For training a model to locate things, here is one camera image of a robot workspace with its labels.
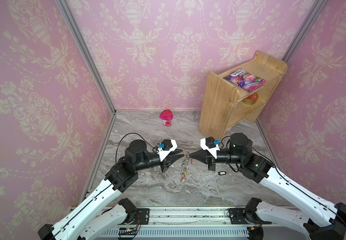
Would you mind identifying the purple snack bag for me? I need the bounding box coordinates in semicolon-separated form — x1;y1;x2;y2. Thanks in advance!
224;69;266;92

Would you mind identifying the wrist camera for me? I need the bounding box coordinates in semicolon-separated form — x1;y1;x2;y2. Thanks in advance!
157;140;178;163
200;137;221;159

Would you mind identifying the metal key organizer plate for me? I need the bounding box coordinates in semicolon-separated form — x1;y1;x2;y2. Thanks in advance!
181;152;191;178

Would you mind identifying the aluminium mounting rail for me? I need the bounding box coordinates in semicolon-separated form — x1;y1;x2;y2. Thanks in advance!
68;205;311;240

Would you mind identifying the black key tag with key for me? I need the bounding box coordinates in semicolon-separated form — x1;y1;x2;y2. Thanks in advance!
218;171;227;176

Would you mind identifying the red lid tin can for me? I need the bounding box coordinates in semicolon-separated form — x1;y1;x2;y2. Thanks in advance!
242;93;259;105

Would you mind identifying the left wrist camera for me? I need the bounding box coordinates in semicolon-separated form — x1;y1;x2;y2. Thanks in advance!
157;140;178;163

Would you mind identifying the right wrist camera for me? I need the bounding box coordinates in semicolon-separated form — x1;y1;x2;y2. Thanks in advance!
200;137;221;159

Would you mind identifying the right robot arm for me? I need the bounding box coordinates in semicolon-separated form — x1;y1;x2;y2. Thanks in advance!
189;133;346;240

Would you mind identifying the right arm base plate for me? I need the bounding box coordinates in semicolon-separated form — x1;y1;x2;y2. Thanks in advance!
227;208;250;225

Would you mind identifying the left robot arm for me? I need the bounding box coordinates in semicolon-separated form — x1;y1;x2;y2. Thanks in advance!
38;140;184;240

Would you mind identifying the wooden shelf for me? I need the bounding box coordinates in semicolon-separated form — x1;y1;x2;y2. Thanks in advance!
199;51;288;140

